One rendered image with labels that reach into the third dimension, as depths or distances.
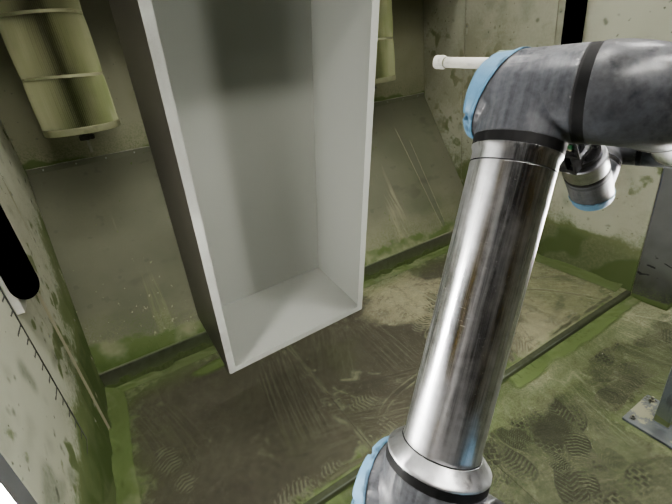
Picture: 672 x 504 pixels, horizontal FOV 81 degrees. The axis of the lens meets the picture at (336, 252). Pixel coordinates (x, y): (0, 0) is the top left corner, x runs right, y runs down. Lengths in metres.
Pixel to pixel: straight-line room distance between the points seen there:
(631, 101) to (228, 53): 1.13
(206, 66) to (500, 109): 1.01
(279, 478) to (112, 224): 1.54
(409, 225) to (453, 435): 2.40
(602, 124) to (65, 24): 2.03
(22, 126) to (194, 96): 1.33
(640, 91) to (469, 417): 0.42
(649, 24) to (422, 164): 1.48
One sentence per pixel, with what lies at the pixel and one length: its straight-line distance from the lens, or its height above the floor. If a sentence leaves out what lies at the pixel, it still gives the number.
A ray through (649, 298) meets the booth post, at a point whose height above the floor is 0.04.
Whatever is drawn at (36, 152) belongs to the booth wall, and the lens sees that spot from 2.58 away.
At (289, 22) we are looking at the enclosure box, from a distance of 1.49.
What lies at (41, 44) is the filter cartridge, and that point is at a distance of 2.21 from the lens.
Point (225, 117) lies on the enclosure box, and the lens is 1.44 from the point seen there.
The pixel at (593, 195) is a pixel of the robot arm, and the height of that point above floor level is 1.10.
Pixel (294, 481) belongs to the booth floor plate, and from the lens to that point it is 1.72.
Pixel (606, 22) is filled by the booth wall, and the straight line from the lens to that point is 2.64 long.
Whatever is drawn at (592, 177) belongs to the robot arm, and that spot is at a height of 1.15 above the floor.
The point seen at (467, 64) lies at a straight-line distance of 1.04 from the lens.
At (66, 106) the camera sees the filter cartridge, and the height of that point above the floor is 1.38.
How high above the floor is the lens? 1.44
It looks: 26 degrees down
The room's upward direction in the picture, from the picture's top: 7 degrees counter-clockwise
